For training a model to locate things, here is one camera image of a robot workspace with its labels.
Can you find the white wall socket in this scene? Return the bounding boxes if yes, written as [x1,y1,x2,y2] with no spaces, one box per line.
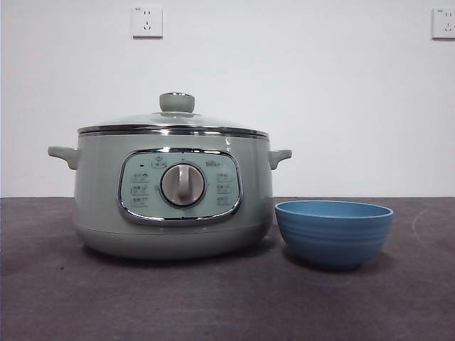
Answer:
[132,6,164,39]
[432,7,455,40]

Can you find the glass lid with green knob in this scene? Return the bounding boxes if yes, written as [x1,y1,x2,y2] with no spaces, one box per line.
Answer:
[77,92,269,138]

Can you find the pale green electric steamer pot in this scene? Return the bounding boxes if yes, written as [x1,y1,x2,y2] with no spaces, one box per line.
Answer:
[47,131,293,262]

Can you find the blue ribbed bowl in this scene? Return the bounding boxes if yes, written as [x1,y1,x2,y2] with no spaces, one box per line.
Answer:
[274,200,395,273]

